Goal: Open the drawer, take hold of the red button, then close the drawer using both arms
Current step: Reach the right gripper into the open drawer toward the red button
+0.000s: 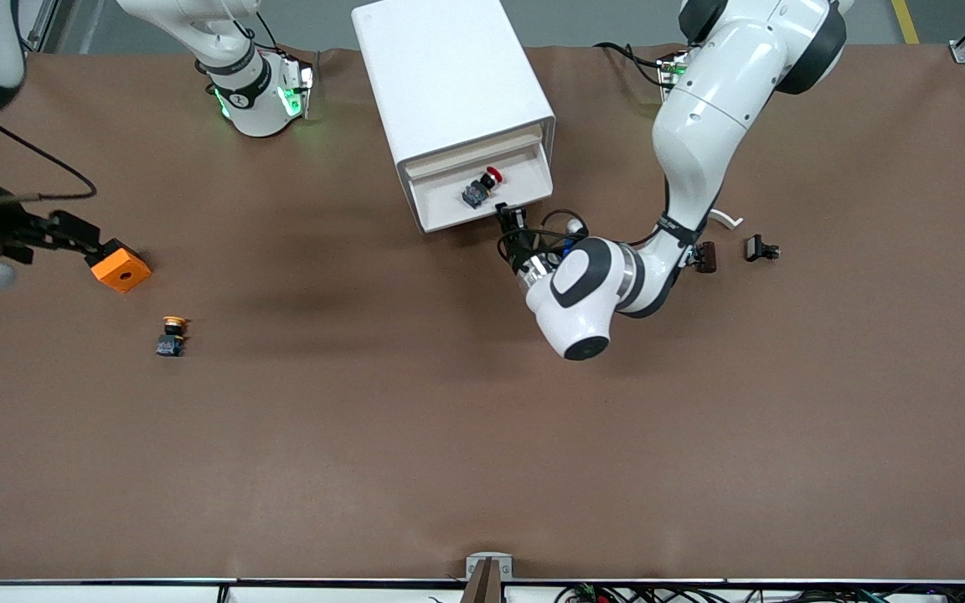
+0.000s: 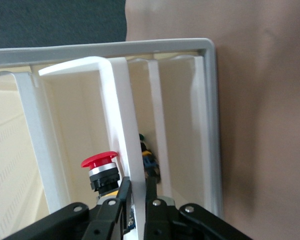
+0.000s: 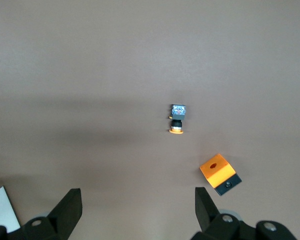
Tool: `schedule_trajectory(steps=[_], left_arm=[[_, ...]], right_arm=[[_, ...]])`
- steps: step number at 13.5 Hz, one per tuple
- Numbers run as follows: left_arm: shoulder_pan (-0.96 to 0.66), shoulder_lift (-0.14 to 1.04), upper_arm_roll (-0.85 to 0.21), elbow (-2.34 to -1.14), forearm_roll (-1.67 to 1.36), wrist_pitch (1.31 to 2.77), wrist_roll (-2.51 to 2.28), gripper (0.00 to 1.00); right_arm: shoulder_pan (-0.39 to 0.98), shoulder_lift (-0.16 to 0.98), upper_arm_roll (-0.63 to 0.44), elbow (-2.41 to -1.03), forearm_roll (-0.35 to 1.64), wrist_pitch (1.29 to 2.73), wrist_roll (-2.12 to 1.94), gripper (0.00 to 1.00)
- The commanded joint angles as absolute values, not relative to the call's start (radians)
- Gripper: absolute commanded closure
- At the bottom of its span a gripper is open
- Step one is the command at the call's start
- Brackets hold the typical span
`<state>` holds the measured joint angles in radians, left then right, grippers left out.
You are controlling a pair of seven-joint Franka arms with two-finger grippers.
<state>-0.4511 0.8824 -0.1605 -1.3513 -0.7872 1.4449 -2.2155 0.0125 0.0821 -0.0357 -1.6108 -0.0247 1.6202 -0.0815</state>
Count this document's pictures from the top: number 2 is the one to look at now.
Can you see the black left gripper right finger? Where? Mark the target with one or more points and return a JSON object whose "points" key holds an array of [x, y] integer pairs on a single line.
{"points": [[160, 220]]}

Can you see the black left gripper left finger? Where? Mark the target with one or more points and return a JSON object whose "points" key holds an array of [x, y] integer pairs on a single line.
{"points": [[107, 220]]}

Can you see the red push button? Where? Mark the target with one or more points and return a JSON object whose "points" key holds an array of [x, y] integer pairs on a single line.
{"points": [[100, 160]]}

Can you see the white drawer cabinet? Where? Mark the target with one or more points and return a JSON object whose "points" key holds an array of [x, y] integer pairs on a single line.
{"points": [[212, 125]]}

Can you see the empty white drawer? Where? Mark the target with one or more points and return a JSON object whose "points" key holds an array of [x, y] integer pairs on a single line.
{"points": [[40, 125], [198, 112]]}

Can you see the small dark toy figure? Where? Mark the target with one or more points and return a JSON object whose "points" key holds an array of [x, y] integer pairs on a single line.
{"points": [[147, 160]]}

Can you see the brown table cover mat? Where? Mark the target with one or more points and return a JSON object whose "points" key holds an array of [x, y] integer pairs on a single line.
{"points": [[265, 125]]}

